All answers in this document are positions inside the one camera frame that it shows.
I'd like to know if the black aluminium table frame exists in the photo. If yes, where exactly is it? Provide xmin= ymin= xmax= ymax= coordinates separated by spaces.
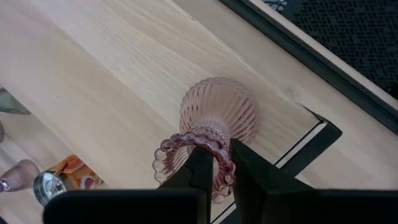
xmin=219 ymin=0 xmax=398 ymax=135

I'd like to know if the metal scented candle tin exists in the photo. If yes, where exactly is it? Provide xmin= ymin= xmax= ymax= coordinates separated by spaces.
xmin=33 ymin=154 xmax=104 ymax=208

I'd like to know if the pink glass candlestick holder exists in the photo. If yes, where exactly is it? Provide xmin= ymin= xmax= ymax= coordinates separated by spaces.
xmin=152 ymin=77 xmax=259 ymax=205
xmin=0 ymin=159 xmax=40 ymax=194

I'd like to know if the wooden shelf with black legs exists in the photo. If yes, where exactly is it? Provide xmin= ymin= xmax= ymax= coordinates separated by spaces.
xmin=0 ymin=0 xmax=343 ymax=224

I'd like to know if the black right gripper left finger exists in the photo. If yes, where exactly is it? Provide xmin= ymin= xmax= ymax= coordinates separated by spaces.
xmin=43 ymin=146 xmax=215 ymax=224

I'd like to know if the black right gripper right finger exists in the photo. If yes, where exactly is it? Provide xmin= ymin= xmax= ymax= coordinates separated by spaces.
xmin=229 ymin=139 xmax=398 ymax=224

